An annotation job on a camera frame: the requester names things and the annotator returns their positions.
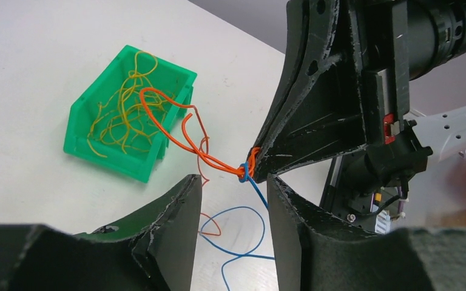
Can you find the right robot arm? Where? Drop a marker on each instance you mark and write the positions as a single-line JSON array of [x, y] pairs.
[[387, 165]]

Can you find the green plastic bin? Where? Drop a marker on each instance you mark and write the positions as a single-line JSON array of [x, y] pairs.
[[112, 123]]

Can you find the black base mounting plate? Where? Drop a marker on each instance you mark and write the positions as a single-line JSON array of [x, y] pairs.
[[352, 206]]

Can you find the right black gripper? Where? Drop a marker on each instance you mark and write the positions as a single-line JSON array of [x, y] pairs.
[[317, 113]]

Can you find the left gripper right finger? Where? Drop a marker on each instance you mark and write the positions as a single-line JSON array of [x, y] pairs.
[[314, 250]]

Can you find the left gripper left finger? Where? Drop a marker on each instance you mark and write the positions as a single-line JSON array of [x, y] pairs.
[[152, 248]]

